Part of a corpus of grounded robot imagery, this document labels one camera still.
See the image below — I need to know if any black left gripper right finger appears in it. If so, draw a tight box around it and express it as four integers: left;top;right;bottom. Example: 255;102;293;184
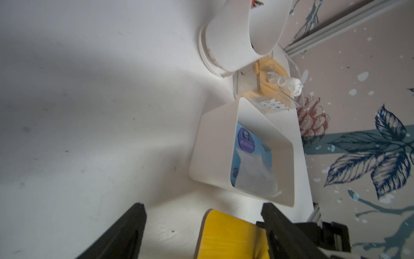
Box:
261;202;327;259

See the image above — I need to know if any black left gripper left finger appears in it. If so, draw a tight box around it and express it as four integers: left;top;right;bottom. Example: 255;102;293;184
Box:
78;203;147;259

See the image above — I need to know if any yellow plastic lid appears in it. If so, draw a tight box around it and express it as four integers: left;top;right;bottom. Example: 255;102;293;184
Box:
194;209;270;259

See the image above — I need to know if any blue white tissue pack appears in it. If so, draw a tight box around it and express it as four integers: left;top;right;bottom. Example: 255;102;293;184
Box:
230;123;281;198

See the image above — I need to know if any white rectangular bin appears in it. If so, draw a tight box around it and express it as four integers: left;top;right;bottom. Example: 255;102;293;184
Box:
189;98;295;207

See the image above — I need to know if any bamboo tissue box lid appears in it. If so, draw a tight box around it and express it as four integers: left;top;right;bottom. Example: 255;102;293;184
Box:
236;56;289;97

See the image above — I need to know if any clear plastic tissue box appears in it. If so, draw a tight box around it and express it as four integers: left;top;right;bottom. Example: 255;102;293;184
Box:
233;45;304;114

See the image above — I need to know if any white pen holder cup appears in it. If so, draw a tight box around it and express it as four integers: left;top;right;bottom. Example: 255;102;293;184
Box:
198;0;292;78

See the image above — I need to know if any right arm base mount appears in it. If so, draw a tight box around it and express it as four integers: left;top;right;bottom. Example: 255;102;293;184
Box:
255;221;351;253

